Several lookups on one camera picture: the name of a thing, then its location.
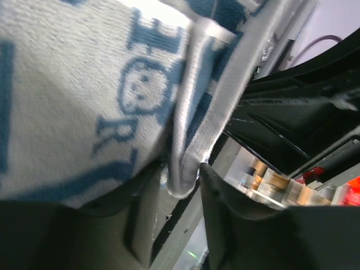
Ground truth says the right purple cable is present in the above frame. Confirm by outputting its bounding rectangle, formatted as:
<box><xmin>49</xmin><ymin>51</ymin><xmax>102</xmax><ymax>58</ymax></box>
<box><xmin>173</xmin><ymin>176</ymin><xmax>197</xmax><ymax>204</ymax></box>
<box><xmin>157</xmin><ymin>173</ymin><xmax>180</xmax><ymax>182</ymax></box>
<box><xmin>292</xmin><ymin>34</ymin><xmax>343</xmax><ymax>61</ymax></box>

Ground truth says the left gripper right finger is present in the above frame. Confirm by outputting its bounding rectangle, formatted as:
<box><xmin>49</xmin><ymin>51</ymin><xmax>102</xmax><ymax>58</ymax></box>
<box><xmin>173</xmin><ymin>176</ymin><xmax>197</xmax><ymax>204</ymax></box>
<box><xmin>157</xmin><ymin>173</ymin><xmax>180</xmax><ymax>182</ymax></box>
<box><xmin>199</xmin><ymin>163</ymin><xmax>359</xmax><ymax>269</ymax></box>

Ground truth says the blue white patterned towel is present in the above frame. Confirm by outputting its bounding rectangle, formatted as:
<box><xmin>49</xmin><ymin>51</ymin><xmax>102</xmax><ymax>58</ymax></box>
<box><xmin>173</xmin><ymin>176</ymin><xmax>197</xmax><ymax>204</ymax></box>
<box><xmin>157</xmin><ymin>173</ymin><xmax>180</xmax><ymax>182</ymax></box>
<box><xmin>1</xmin><ymin>1</ymin><xmax>289</xmax><ymax>208</ymax></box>

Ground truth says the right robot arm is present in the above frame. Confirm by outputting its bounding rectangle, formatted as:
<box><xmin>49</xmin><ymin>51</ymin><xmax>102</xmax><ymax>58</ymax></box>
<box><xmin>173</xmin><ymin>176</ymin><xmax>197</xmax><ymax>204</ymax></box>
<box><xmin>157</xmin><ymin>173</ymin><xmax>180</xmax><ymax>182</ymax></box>
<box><xmin>224</xmin><ymin>31</ymin><xmax>359</xmax><ymax>180</ymax></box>

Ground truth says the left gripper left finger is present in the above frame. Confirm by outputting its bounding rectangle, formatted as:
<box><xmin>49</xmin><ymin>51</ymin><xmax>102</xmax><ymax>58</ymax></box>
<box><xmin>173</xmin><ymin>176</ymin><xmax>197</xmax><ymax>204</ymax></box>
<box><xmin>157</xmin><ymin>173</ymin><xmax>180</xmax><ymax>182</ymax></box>
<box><xmin>0</xmin><ymin>160</ymin><xmax>175</xmax><ymax>270</ymax></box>

